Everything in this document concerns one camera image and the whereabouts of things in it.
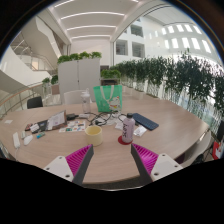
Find ceiling light strips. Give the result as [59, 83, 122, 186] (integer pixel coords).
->
[53, 0, 141, 39]

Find planter box with green plants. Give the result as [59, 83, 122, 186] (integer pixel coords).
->
[100, 68, 122, 86]
[42, 74, 60, 96]

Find tangled black cables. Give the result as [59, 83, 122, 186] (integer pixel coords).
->
[88, 112, 128, 127]

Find colourful sticker sheet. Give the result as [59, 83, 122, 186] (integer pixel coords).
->
[58, 120, 87, 133]

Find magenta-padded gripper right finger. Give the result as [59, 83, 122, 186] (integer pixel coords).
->
[130, 143, 184, 186]

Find white power strip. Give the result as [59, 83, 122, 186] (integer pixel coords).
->
[12, 131, 22, 150]

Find dark blue keyboard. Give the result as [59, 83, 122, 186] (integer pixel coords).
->
[132, 112, 160, 131]

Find black chair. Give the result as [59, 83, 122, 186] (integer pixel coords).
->
[26, 96, 44, 110]

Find green tote bag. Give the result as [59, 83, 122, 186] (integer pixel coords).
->
[92, 84, 123, 114]

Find white cabinet topped with plants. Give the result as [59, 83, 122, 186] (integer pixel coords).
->
[57, 51, 103, 104]

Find flat round red coaster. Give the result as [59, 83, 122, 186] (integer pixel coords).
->
[117, 134, 134, 146]

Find black flat case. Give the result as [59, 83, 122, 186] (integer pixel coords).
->
[29, 120, 49, 134]

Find clear plastic water bottle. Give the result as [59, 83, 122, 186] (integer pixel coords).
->
[80, 88, 92, 114]

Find white paper packet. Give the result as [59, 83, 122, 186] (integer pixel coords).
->
[133, 125, 148, 138]

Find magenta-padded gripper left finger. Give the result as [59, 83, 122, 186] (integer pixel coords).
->
[42, 143, 94, 187]

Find purple drink bottle black cap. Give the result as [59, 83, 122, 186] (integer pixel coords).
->
[121, 112, 136, 144]

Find white computer mouse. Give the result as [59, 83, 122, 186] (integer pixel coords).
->
[22, 134, 34, 146]

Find pale yellow mug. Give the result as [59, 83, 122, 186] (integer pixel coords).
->
[84, 125, 104, 147]

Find row of green potted trees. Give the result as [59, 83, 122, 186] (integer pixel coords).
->
[114, 49, 224, 116]

